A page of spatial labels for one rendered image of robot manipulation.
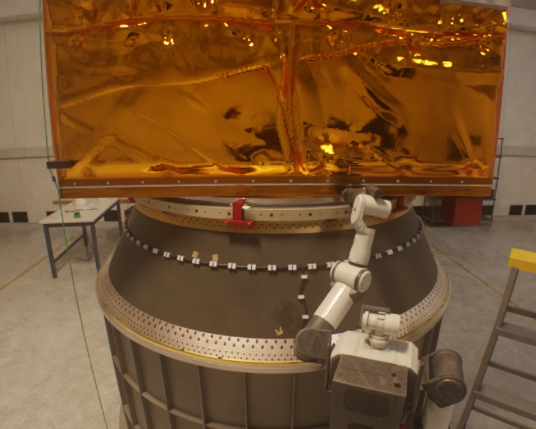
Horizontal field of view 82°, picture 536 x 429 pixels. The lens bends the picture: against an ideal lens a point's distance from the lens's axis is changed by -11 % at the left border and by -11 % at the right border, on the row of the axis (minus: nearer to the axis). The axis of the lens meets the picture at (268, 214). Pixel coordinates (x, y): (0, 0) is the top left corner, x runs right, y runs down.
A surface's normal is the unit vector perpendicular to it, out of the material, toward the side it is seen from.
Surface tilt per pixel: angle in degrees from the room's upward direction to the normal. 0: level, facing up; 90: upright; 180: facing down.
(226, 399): 90
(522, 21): 90
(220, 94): 88
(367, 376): 0
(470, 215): 90
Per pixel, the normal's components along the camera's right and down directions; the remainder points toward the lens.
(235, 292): -0.15, -0.22
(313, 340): -0.03, -0.49
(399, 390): 0.00, -0.97
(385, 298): 0.43, -0.26
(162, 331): -0.30, -0.55
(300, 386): 0.07, 0.26
